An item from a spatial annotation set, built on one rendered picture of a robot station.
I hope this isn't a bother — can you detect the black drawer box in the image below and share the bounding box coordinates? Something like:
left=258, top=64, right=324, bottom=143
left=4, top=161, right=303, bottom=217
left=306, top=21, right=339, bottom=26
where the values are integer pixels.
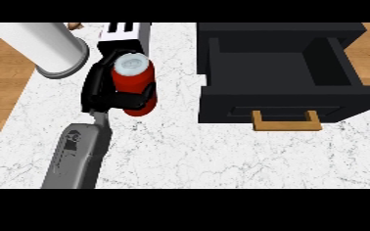
left=203, top=36, right=365, bottom=88

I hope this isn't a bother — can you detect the black drawer front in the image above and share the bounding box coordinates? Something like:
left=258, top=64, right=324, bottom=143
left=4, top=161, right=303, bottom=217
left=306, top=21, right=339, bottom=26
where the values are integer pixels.
left=196, top=83, right=370, bottom=124

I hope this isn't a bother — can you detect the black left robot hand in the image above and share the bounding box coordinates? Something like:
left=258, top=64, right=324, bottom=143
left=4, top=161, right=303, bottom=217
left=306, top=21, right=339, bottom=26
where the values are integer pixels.
left=79, top=48, right=159, bottom=114

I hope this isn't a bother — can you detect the black cabinet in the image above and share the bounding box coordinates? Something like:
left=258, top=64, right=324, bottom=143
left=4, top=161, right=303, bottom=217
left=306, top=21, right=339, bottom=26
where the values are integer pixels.
left=194, top=23, right=368, bottom=86

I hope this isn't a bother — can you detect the white and black block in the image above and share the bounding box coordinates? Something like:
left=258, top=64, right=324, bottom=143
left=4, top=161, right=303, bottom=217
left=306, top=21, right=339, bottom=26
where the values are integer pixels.
left=95, top=23, right=153, bottom=57

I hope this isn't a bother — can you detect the wooden drawer handle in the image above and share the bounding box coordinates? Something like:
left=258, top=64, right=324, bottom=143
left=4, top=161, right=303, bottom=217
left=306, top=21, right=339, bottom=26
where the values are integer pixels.
left=250, top=110, right=324, bottom=132

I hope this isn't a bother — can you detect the red can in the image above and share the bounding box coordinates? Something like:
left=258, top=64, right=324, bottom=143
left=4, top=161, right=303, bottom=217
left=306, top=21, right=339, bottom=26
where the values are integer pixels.
left=110, top=52, right=159, bottom=117

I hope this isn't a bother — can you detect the white cylinder with grey rim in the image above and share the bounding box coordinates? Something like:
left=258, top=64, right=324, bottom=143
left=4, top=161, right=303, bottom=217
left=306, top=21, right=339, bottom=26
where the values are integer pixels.
left=0, top=23, right=91, bottom=80

